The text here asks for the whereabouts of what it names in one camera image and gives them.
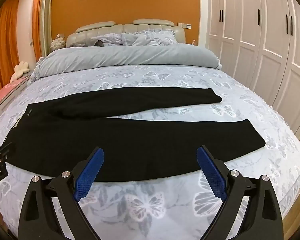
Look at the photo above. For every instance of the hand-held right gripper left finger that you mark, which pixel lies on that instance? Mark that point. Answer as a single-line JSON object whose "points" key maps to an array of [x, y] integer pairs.
{"points": [[88, 177]]}

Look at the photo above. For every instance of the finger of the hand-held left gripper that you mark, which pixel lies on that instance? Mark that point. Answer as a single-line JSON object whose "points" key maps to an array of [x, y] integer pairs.
{"points": [[3, 153]]}

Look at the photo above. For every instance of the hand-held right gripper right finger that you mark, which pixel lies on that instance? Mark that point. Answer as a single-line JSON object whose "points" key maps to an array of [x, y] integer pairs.
{"points": [[211, 175]]}

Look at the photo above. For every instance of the black pants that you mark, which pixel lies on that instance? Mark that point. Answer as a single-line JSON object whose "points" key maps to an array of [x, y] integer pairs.
{"points": [[140, 142]]}

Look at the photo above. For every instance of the bed with butterfly print sheet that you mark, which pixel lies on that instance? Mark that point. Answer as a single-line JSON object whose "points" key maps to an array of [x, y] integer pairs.
{"points": [[165, 205]]}

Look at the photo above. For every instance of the pink cloth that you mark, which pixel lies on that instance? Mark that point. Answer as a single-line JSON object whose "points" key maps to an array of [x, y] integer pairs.
{"points": [[7, 90]]}

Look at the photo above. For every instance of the white flower plush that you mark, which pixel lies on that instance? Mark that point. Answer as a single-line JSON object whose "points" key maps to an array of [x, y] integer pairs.
{"points": [[21, 69]]}

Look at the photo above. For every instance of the wide orange curtain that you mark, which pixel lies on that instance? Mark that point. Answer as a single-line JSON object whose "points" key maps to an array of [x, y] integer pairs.
{"points": [[3, 50]]}

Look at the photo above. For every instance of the white flower bouquet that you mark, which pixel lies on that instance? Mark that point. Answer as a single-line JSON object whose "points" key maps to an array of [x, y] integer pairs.
{"points": [[58, 42]]}

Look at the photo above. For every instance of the grey duvet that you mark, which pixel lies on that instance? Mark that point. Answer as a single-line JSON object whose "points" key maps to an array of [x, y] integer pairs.
{"points": [[130, 56]]}

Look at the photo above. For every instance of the small clear bottle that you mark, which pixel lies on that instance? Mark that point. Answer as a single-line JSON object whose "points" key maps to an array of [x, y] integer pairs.
{"points": [[194, 42]]}

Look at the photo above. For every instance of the grey rolled cushion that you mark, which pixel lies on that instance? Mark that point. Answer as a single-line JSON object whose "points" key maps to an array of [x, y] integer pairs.
{"points": [[96, 43]]}

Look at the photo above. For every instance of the butterfly print pillow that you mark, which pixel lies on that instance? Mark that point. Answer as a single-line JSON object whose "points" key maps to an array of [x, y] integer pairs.
{"points": [[110, 39], [152, 37]]}

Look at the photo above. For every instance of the narrow orange curtain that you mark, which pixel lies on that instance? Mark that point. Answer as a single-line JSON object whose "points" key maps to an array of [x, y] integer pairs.
{"points": [[37, 17]]}

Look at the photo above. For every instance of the white panelled wardrobe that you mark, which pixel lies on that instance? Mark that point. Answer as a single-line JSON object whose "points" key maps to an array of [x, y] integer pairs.
{"points": [[265, 30]]}

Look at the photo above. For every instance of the white wall control panel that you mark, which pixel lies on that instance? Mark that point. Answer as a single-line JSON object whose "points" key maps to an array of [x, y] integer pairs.
{"points": [[187, 26]]}

